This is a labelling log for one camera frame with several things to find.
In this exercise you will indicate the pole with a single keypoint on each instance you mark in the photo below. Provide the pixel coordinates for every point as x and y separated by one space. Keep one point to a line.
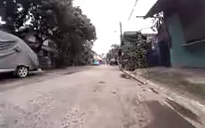
121 33

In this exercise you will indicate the bushes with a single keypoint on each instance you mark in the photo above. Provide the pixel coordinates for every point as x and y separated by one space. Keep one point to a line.
133 53

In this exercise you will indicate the row of trees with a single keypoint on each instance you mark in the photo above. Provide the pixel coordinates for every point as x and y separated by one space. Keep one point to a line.
60 30

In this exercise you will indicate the grey concrete road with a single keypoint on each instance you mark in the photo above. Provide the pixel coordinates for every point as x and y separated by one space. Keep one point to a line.
86 96

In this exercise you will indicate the car under grey cover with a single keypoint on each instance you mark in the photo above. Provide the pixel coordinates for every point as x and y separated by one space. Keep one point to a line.
10 53

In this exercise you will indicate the vehicle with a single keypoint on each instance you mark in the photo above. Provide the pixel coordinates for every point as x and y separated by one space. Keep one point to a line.
113 62

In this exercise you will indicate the green building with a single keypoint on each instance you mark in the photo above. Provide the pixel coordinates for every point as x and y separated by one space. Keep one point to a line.
190 33

